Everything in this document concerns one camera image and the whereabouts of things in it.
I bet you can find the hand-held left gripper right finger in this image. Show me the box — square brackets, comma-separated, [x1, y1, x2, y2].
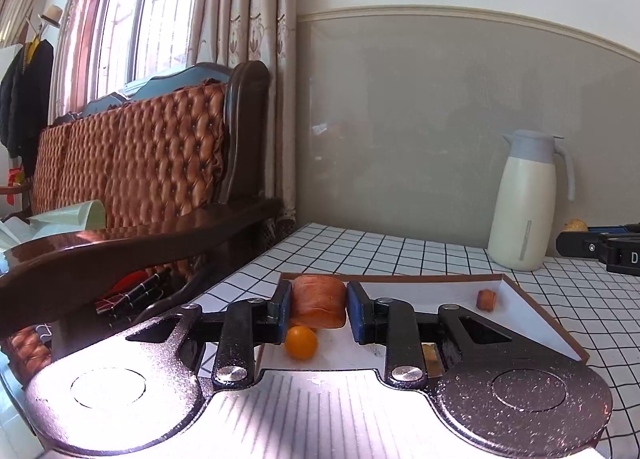
[346, 281, 516, 388]

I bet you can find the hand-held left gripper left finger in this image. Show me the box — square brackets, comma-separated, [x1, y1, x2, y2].
[125, 280, 294, 388]

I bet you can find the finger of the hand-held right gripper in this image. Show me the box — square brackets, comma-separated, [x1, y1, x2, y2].
[556, 230, 608, 258]
[586, 222, 640, 236]

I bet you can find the brown bread loaf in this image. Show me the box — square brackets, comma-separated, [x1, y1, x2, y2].
[290, 274, 348, 330]

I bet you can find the white cardboard box brown rim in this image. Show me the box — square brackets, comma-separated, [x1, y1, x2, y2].
[197, 272, 591, 377]

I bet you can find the small orange kumquat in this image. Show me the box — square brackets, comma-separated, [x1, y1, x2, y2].
[285, 325, 319, 360]

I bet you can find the cream and grey thermos jug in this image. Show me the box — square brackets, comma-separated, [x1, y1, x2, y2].
[487, 130, 576, 272]

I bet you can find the white checkered tablecloth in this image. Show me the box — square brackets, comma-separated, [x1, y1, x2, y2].
[190, 222, 640, 459]

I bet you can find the dark striped bundle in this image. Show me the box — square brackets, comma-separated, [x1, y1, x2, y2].
[95, 271, 168, 322]

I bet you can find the red cloth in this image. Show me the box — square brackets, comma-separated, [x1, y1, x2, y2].
[107, 271, 151, 293]

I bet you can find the dark wooden sofa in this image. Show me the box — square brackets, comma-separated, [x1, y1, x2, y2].
[0, 60, 286, 380]

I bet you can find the orange tufted sofa cushion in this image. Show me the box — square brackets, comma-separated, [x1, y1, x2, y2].
[30, 82, 228, 240]

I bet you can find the white plastic bag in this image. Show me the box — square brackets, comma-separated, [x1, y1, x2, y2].
[0, 218, 51, 265]

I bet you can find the red hanging ornament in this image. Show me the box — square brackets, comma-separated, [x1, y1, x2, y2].
[0, 164, 26, 205]

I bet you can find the window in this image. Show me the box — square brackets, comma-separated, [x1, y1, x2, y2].
[92, 0, 206, 100]

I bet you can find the dark hanging coat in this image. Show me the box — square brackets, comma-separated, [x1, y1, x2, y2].
[0, 39, 55, 175]

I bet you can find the pink sheer curtain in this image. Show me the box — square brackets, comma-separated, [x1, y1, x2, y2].
[50, 0, 126, 115]

